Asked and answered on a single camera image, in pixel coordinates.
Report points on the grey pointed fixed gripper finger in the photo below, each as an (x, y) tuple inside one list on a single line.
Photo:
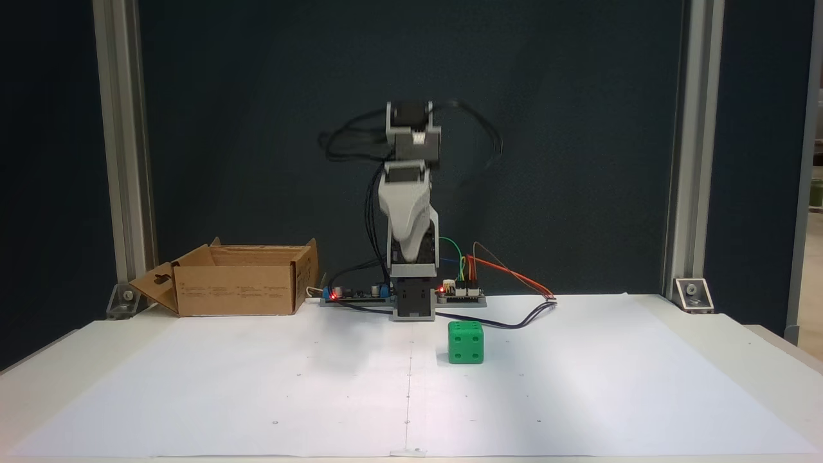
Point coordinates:
[(405, 225)]

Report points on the green dice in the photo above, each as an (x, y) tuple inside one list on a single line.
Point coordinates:
[(465, 347)]

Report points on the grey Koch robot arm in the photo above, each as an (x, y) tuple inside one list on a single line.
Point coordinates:
[(415, 302)]

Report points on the power circuit board blue terminals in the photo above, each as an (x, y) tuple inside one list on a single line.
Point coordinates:
[(357, 297)]

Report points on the controller circuit board with jumpers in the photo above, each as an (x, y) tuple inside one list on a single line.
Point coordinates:
[(466, 296)]

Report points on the brown cardboard box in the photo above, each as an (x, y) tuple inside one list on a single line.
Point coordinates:
[(238, 292)]

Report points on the metal corner bracket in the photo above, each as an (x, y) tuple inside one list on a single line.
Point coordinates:
[(128, 297), (693, 292)]

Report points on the aluminium frame post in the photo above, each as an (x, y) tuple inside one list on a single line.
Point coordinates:
[(122, 128), (697, 128)]

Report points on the grey partition frame post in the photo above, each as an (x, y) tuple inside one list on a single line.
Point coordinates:
[(804, 193)]

